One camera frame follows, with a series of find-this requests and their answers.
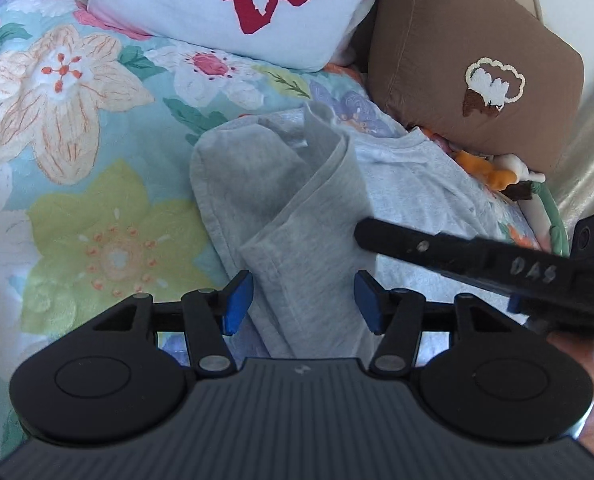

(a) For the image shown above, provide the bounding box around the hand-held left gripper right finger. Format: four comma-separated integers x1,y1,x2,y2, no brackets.
353,269,509,377

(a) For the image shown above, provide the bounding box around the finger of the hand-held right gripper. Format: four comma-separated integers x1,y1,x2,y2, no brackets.
354,216,578,307

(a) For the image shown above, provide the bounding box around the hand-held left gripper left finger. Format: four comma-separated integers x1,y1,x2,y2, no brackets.
93,269,254,379

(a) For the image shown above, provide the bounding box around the grey sweatshirt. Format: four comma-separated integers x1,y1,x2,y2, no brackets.
190,101,530,363

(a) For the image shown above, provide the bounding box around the brown embroidered pillow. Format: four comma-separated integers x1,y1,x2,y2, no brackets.
367,0,586,175

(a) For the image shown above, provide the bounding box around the floral quilt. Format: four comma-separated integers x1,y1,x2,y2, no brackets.
0,0,543,461

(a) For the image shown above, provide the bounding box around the white pillow with red mark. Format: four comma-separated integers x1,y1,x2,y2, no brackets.
87,0,394,73

